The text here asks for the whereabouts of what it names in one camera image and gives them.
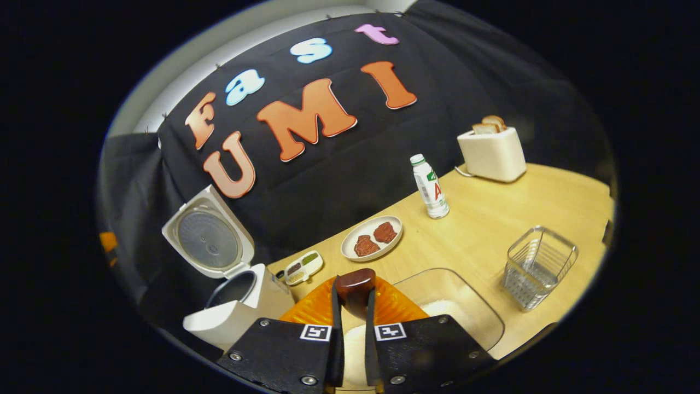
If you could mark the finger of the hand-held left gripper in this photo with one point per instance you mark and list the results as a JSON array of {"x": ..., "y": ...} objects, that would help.
[{"x": 108, "y": 242}]

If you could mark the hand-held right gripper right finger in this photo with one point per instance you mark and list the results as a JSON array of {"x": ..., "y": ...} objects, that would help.
[{"x": 371, "y": 350}]

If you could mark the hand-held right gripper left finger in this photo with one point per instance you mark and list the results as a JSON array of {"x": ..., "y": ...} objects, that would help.
[{"x": 337, "y": 350}]

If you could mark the dark wooden spoon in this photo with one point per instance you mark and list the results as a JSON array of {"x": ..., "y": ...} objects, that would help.
[{"x": 355, "y": 287}]

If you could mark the white rice cooker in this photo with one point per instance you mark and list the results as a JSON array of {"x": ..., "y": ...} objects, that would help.
[{"x": 262, "y": 306}]

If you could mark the clear plastic tray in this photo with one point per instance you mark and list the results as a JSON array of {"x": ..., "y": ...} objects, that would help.
[{"x": 426, "y": 284}]

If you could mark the white divided condiment dish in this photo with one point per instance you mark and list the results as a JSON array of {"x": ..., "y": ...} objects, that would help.
[{"x": 303, "y": 268}]

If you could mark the red-brown meat piece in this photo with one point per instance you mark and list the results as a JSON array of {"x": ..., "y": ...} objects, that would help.
[
  {"x": 366, "y": 246},
  {"x": 385, "y": 232}
]

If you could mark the white round plate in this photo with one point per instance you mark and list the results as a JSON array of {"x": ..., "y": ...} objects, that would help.
[{"x": 348, "y": 246}]

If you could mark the white drink bottle green cap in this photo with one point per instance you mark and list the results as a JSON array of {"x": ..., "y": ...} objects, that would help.
[{"x": 432, "y": 191}]

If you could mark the black backdrop cloth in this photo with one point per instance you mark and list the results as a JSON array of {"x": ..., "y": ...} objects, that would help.
[{"x": 355, "y": 164}]

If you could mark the white toaster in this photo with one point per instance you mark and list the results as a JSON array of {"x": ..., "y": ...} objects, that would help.
[{"x": 492, "y": 156}]

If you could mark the toast bread slice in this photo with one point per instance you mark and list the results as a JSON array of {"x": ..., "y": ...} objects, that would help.
[
  {"x": 484, "y": 129},
  {"x": 496, "y": 120}
]

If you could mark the dark block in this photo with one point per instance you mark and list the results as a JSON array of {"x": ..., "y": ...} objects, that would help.
[{"x": 607, "y": 232}]

